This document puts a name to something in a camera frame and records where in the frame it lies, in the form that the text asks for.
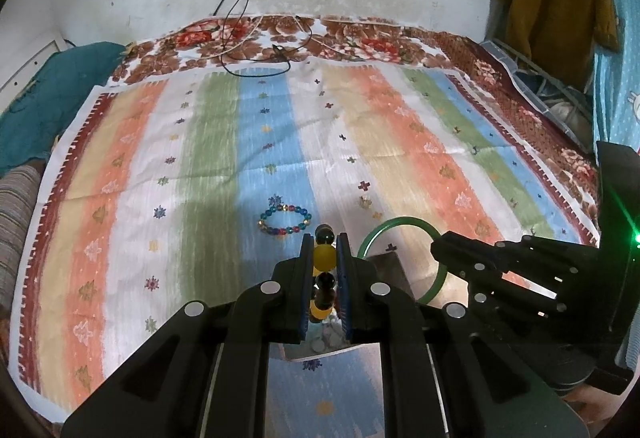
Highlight white bead bracelet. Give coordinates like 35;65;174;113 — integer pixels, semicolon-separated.
311;324;338;353

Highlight multicolour glass bead bracelet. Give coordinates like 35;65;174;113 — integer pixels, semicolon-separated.
258;203;314;237

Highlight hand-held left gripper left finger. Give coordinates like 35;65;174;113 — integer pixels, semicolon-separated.
62;233;316;438

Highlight green jade bangle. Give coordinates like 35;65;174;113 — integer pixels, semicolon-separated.
356;217;451;305

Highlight blue printed curtain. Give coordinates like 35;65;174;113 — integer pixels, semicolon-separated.
592;0;640;154

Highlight teal blanket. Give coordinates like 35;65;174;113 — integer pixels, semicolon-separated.
0;41;128;179

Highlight grey striped pillow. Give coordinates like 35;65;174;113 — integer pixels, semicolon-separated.
0;163;43;309

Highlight striped pastel cloth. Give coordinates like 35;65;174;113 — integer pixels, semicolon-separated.
10;61;601;424

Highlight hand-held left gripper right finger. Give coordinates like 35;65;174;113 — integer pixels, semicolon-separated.
336;232;588;438

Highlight yellow and black bead bracelet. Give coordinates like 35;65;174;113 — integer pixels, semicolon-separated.
307;223;341;324

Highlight white headboard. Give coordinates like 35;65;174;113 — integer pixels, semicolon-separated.
0;36;66;114

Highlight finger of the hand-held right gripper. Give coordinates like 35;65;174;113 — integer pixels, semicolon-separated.
467;272;597;320
431;231;599;289

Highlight silver metal tin box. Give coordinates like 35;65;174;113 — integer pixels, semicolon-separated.
287;252;416;361

